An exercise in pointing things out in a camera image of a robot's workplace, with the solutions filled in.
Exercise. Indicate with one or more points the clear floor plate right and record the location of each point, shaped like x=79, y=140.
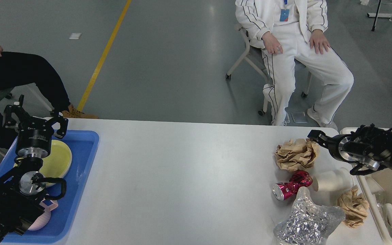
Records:
x=299, y=117

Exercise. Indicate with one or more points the white wheeled chair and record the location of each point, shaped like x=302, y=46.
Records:
x=253, y=56

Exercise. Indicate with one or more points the silver foil pouch with paper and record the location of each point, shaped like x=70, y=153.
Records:
x=380, y=198

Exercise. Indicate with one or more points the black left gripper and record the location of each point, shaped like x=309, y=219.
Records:
x=33, y=142

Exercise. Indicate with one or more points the crushed red soda can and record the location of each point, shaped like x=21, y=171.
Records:
x=300, y=178

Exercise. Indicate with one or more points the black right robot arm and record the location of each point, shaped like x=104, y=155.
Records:
x=369, y=148

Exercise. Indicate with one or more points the small crumpled brown paper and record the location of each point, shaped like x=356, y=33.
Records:
x=355, y=207

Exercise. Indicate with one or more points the white paper cup lying sideways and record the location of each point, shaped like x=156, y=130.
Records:
x=335, y=180

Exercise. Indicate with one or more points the blue plastic tray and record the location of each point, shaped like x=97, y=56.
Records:
x=83, y=145

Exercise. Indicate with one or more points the pink ribbed mug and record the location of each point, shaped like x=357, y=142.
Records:
x=41, y=221

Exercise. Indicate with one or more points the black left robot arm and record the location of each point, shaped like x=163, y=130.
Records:
x=18, y=211

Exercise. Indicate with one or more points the beige plastic bin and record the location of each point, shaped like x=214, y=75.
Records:
x=384, y=179

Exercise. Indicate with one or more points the silver foil bag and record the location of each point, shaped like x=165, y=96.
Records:
x=308, y=223

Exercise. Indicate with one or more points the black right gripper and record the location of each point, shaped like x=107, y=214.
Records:
x=333, y=144

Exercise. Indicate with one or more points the person in white tracksuit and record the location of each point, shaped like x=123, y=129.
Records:
x=287, y=31

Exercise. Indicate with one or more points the yellow round plastic plate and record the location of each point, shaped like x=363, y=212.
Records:
x=40, y=165

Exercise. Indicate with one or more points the white stand base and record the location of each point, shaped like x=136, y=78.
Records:
x=390, y=13

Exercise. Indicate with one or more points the person in black trousers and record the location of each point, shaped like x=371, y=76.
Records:
x=17, y=69

